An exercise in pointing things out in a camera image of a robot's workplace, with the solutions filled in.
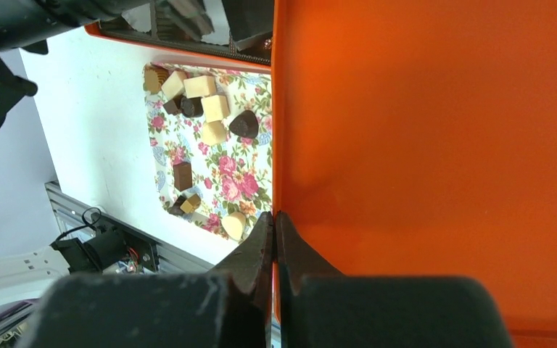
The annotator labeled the white heart chocolate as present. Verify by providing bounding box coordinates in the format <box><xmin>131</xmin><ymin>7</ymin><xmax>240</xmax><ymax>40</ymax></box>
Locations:
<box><xmin>221</xmin><ymin>212</ymin><xmax>247</xmax><ymax>241</ymax></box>

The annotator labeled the floral tray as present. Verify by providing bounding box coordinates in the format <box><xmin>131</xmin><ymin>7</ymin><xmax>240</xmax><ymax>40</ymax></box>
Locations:
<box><xmin>143</xmin><ymin>63</ymin><xmax>273</xmax><ymax>242</ymax></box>

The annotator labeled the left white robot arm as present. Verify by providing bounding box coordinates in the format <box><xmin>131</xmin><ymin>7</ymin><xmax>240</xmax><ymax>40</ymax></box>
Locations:
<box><xmin>0</xmin><ymin>0</ymin><xmax>144</xmax><ymax>127</ymax></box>

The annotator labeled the dark heart chocolate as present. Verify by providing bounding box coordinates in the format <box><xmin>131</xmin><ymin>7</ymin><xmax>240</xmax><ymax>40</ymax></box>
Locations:
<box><xmin>228</xmin><ymin>110</ymin><xmax>259</xmax><ymax>139</ymax></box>

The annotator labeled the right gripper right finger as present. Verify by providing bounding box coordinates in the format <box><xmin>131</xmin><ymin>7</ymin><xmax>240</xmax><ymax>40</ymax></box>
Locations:
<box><xmin>275</xmin><ymin>212</ymin><xmax>513</xmax><ymax>347</ymax></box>

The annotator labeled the aluminium frame rail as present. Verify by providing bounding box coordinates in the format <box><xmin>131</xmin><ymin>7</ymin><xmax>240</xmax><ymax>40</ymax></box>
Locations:
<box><xmin>0</xmin><ymin>181</ymin><xmax>212</xmax><ymax>347</ymax></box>

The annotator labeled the orange box lid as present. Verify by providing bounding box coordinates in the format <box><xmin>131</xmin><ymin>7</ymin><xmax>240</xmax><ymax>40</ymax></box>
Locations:
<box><xmin>272</xmin><ymin>1</ymin><xmax>557</xmax><ymax>347</ymax></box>

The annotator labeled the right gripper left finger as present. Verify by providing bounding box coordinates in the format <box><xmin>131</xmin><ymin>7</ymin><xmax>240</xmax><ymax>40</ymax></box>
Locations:
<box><xmin>18</xmin><ymin>212</ymin><xmax>273</xmax><ymax>347</ymax></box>

